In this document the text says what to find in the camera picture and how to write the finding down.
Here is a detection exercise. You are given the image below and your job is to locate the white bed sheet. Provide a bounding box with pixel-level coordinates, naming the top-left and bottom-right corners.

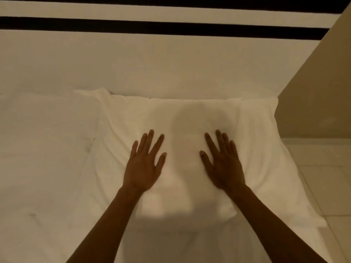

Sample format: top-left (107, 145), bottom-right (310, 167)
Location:
top-left (0, 150), bottom-right (342, 263)

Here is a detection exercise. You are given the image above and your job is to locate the white pillow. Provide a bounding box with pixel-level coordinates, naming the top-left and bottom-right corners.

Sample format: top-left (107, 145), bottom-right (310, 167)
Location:
top-left (0, 91), bottom-right (102, 195)
top-left (73, 87), bottom-right (327, 234)

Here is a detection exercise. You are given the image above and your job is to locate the person's left hand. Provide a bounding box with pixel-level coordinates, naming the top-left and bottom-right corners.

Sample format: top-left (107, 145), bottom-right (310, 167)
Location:
top-left (122, 129), bottom-right (167, 193)

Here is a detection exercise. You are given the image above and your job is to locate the person's right hand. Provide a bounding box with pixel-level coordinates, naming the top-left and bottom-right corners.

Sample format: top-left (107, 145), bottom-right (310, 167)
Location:
top-left (199, 130), bottom-right (247, 191)

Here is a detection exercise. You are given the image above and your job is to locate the person's right forearm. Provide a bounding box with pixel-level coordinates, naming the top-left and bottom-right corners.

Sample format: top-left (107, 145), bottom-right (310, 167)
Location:
top-left (219, 183), bottom-right (327, 263)

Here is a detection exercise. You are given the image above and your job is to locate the person's left forearm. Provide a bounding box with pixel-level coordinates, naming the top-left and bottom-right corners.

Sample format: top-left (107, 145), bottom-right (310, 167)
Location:
top-left (65, 186), bottom-right (146, 263)

